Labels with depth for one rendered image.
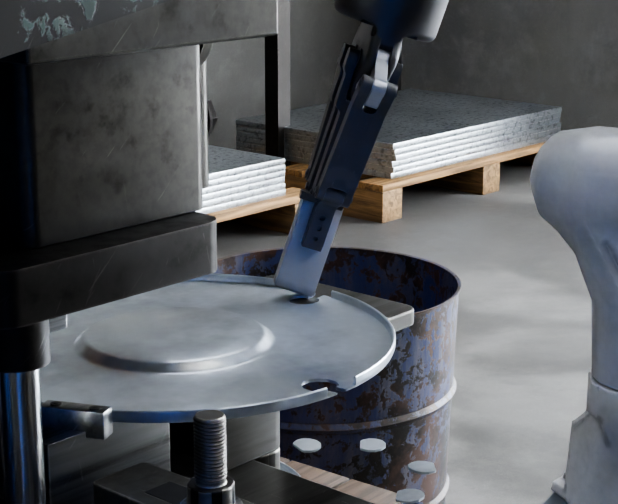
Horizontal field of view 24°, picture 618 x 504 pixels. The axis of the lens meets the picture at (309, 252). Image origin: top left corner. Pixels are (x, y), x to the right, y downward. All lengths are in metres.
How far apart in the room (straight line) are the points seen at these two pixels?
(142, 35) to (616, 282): 0.75
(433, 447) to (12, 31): 1.64
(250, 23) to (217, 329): 0.23
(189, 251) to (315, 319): 0.21
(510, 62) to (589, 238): 4.77
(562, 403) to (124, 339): 2.22
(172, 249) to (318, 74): 5.29
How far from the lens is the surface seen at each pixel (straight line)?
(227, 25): 0.81
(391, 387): 2.07
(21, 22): 0.60
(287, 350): 0.94
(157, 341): 0.94
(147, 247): 0.79
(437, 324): 2.10
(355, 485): 1.81
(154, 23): 0.78
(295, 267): 1.05
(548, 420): 3.01
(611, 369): 1.46
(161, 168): 0.82
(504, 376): 3.25
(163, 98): 0.82
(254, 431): 0.96
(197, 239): 0.82
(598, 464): 1.49
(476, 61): 6.27
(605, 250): 1.42
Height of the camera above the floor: 1.08
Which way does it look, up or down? 15 degrees down
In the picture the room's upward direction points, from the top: straight up
